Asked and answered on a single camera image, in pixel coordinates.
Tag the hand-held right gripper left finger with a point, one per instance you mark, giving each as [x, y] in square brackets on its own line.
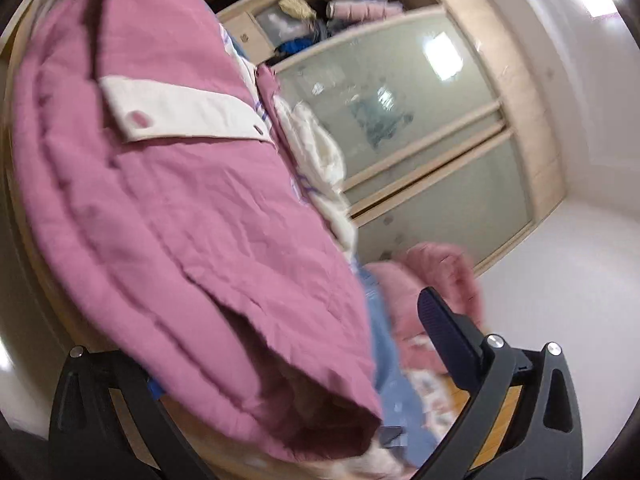
[135, 402]

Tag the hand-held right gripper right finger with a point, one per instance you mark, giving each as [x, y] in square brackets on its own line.
[445, 330]

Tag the pink and white jacket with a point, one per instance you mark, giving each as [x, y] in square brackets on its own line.
[175, 210]

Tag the grey folded clothes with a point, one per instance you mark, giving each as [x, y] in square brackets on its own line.
[322, 29]

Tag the pink quilted coat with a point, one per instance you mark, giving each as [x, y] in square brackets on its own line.
[430, 275]

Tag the blue striped bedsheet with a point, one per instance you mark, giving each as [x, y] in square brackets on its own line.
[390, 360]

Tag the beige wardrobe with frosted doors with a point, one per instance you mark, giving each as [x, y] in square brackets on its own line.
[440, 160]

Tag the blue garment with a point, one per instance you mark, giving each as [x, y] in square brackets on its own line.
[295, 46]

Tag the pink puffer jacket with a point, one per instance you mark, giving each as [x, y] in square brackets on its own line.
[360, 10]

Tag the beige crumpled cloth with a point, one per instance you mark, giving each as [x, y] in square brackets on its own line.
[295, 6]

